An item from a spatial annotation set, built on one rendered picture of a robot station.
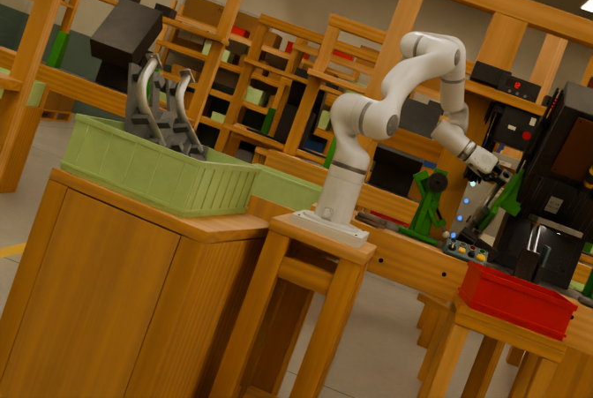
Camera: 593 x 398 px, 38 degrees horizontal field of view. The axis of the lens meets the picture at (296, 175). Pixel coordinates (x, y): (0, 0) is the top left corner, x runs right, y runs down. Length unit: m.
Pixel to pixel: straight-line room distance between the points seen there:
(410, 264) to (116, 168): 1.09
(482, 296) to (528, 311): 0.15
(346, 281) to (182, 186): 0.60
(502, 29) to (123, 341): 2.02
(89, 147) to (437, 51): 1.19
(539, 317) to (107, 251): 1.32
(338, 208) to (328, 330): 0.39
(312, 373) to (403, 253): 0.56
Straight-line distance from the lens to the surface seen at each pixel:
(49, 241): 2.61
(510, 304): 2.76
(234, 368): 2.79
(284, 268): 2.72
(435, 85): 10.32
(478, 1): 3.67
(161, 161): 2.48
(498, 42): 3.66
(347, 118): 2.78
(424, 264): 3.03
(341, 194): 2.76
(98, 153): 2.57
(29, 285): 2.66
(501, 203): 3.26
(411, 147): 3.70
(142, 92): 2.62
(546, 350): 2.77
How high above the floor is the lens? 1.17
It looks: 4 degrees down
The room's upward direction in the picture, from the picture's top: 20 degrees clockwise
